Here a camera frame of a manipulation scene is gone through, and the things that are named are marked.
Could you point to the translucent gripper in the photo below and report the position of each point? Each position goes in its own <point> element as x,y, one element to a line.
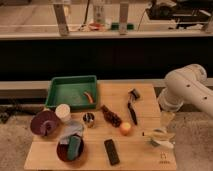
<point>166,118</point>

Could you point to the teal sponge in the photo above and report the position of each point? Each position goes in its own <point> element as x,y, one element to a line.
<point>73,148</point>

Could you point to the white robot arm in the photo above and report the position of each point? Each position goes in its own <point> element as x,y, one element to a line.
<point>185,84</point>

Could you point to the red-brown bowl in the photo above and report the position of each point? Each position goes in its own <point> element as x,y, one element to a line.
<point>62,149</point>

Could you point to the purple bowl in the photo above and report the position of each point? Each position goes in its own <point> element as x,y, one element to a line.
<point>44,123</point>

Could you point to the black dish brush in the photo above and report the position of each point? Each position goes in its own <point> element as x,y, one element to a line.
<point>133,96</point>

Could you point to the orange fruit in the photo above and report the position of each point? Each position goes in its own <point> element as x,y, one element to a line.
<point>125,128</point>

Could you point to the black remote control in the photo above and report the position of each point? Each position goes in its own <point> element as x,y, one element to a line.
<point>111,152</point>

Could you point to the small metal cup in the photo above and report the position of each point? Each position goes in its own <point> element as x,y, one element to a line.
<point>89,119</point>

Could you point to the orange carrot toy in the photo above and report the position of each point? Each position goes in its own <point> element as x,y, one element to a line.
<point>89,96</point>

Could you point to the grey cloth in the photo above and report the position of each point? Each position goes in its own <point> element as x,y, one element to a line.
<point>72,128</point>

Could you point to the green plastic tray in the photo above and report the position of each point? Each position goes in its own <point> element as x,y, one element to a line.
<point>70,90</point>

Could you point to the white cup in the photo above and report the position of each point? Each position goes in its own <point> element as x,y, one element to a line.
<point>63,112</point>

